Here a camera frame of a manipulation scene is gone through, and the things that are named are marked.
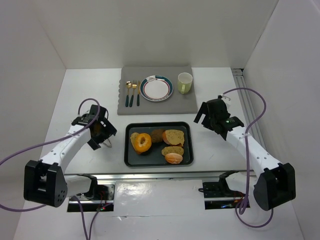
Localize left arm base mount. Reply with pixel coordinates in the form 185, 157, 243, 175
75, 183, 116, 213

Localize seeded bread slice left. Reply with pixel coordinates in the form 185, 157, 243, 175
130, 132, 139, 146

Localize grey placemat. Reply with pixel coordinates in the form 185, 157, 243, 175
117, 65, 198, 116

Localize aluminium rail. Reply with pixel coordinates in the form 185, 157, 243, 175
231, 68, 266, 149
62, 170, 256, 181

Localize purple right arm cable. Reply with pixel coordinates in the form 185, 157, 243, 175
222, 87, 275, 228

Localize small seeded bread slice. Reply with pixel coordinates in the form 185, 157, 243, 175
161, 146, 184, 156

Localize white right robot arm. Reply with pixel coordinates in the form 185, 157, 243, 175
194, 98, 296, 211

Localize gold fork green handle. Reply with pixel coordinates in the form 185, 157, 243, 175
129, 80, 137, 107

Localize gold spoon green handle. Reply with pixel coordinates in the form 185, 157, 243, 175
125, 81, 132, 107

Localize orange shell madeleine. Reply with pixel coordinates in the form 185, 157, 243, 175
164, 153, 183, 165

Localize orange bagel bread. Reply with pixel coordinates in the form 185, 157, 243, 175
133, 133, 152, 154

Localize large seeded bread slice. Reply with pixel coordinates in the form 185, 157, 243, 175
162, 129, 185, 147

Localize white plate teal rim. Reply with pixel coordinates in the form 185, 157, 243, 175
139, 75, 174, 102

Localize metal bread tongs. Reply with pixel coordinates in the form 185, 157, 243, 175
102, 139, 113, 148

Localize black baking tray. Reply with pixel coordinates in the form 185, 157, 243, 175
124, 121, 194, 168

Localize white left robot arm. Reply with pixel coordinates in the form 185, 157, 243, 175
23, 104, 117, 208

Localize light green mug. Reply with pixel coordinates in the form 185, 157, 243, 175
178, 72, 193, 95

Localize aluminium rail right side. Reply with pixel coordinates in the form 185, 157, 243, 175
231, 68, 266, 149

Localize aluminium rail front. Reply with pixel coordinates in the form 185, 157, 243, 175
62, 170, 256, 181

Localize gold knife green handle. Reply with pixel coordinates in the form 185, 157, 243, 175
136, 81, 141, 106

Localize dark brown round bun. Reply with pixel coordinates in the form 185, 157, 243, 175
150, 128, 165, 143

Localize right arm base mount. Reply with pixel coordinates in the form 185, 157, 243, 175
198, 182, 245, 210

